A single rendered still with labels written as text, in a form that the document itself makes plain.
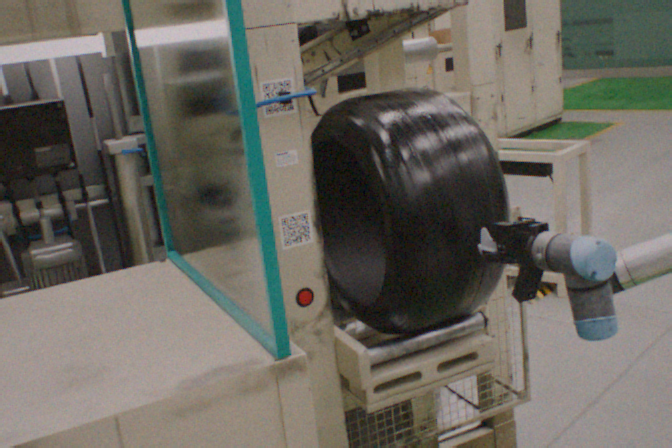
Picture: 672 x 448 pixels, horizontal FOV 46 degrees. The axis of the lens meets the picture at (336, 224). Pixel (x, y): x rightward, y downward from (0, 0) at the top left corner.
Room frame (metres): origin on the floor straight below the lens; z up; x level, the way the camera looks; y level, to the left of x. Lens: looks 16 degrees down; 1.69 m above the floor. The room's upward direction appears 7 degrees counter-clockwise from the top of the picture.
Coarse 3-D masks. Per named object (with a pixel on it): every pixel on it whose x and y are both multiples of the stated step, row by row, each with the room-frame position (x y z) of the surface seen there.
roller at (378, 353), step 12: (480, 312) 1.78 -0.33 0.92; (444, 324) 1.73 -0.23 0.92; (456, 324) 1.73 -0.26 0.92; (468, 324) 1.74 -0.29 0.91; (480, 324) 1.75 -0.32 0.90; (408, 336) 1.69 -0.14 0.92; (420, 336) 1.69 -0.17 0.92; (432, 336) 1.70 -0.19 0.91; (444, 336) 1.71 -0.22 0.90; (456, 336) 1.73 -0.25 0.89; (372, 348) 1.65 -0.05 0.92; (384, 348) 1.65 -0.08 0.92; (396, 348) 1.66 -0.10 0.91; (408, 348) 1.67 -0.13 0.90; (420, 348) 1.69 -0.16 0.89; (372, 360) 1.63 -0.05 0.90; (384, 360) 1.65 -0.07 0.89
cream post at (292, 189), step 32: (256, 0) 1.65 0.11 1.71; (288, 0) 1.67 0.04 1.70; (256, 32) 1.64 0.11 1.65; (288, 32) 1.67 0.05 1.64; (256, 64) 1.64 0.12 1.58; (288, 64) 1.67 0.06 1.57; (256, 96) 1.63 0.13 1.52; (288, 128) 1.66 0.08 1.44; (288, 192) 1.65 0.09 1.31; (320, 224) 1.68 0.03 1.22; (288, 256) 1.64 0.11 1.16; (320, 256) 1.67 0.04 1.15; (288, 288) 1.64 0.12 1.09; (320, 288) 1.67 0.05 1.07; (288, 320) 1.63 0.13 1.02; (320, 320) 1.67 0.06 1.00; (320, 352) 1.66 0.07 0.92; (320, 384) 1.66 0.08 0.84; (320, 416) 1.65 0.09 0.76
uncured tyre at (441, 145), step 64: (320, 128) 1.87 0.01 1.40; (384, 128) 1.67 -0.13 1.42; (448, 128) 1.70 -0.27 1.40; (320, 192) 2.06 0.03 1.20; (384, 192) 1.61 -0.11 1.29; (448, 192) 1.60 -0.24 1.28; (384, 256) 2.06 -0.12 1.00; (448, 256) 1.57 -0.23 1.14; (384, 320) 1.67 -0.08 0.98; (448, 320) 1.74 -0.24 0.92
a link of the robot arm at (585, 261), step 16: (560, 240) 1.35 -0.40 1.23; (576, 240) 1.32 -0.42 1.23; (592, 240) 1.29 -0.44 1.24; (560, 256) 1.33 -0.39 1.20; (576, 256) 1.29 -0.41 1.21; (592, 256) 1.27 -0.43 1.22; (608, 256) 1.28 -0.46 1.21; (560, 272) 1.34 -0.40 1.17; (576, 272) 1.30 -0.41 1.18; (592, 272) 1.27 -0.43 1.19; (608, 272) 1.28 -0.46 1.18; (576, 288) 1.30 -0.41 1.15
